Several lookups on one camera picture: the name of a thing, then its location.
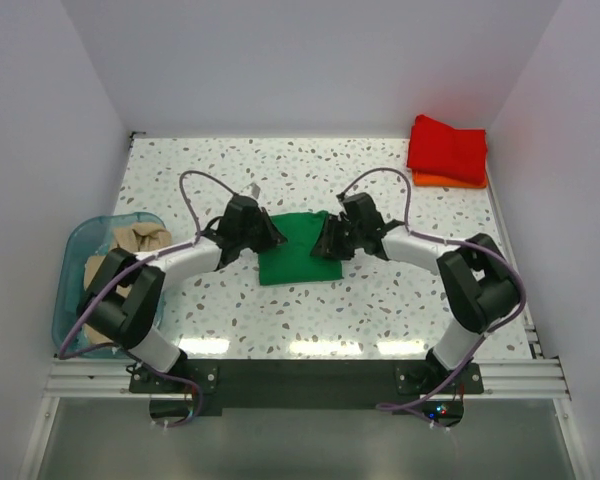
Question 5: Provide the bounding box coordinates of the beige crumpled t shirt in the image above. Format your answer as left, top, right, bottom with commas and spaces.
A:
82, 222, 174, 346

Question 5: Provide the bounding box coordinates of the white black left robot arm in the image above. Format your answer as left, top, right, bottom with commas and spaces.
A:
75, 194, 287, 399

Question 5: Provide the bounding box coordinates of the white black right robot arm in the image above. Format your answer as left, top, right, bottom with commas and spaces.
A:
311, 193, 526, 393

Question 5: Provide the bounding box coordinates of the red folded t shirt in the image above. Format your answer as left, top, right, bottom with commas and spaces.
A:
406, 115, 488, 183

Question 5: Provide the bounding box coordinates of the clear blue plastic bin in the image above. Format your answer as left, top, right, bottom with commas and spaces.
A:
51, 212, 164, 349

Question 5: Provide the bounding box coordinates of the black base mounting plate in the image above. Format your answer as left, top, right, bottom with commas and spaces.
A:
126, 357, 484, 427

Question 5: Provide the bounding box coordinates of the orange folded t shirt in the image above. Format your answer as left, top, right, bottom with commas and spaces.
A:
412, 171, 488, 189

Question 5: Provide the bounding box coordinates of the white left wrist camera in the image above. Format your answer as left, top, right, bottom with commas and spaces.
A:
245, 183, 261, 200

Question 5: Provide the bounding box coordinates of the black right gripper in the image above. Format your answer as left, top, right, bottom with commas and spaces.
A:
310, 214, 364, 261

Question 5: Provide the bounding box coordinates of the green t shirt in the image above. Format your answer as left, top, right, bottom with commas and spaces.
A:
258, 211, 343, 286

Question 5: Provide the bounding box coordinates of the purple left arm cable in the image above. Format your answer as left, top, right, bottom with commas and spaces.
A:
57, 171, 239, 429

